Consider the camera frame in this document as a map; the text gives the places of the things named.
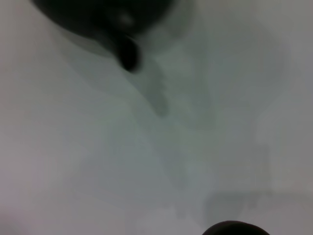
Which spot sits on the small dark brown teacup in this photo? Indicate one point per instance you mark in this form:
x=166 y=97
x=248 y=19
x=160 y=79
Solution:
x=234 y=228

